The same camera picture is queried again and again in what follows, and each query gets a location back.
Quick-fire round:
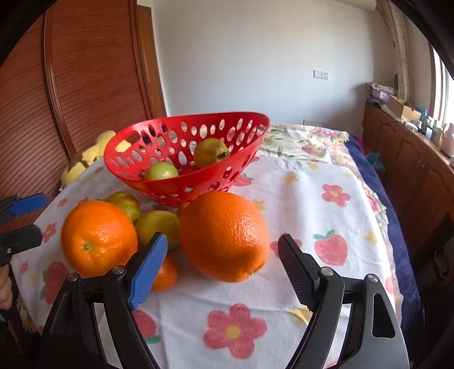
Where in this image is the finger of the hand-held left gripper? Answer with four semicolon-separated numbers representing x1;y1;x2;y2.
0;193;47;224
0;224;43;254

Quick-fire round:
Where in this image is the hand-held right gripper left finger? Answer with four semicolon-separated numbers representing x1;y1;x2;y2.
37;232;168;369

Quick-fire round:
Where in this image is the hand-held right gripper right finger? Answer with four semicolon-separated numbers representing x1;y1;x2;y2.
278;233;410;369

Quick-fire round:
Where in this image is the green round fruit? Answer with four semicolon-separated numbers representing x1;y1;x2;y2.
106;192;141;223
135;210;181;251
145;162;180;181

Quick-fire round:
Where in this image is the large round orange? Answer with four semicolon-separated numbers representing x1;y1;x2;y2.
61;200;139;278

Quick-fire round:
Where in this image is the large oval orange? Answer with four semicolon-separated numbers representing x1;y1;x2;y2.
179;192;271;282

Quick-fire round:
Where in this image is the yellow-green pear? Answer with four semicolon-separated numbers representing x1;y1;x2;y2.
194;138;230;169

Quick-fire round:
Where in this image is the red perforated plastic basket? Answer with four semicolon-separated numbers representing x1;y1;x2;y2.
104;112;270;207

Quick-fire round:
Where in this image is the person's left hand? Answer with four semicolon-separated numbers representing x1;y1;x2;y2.
0;266;13;310

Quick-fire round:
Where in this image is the white floral towel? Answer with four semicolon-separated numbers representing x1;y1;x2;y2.
10;156;405;369

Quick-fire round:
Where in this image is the yellow plush toy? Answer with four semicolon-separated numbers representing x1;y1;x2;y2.
61;131;132;187

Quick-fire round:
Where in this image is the dark blue blanket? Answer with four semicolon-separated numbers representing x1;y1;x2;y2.
346;133;423;355

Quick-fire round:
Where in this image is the floral bedsheet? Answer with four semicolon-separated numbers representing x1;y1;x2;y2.
255;123;391;228

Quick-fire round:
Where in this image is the teal cloth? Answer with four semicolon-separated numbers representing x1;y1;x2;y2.
367;152;385;171

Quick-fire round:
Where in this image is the wooden slatted wardrobe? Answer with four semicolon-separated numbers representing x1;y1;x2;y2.
0;0;167;199

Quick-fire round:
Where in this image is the wooden cabinet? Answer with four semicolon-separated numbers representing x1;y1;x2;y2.
362;101;454;256

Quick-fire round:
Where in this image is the cardboard box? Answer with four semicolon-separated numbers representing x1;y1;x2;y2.
388;95;421;123

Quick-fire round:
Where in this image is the pile of folded cloths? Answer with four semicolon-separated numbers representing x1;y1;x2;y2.
365;82;398;103

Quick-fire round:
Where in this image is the patterned curtain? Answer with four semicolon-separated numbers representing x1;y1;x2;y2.
376;0;414;103

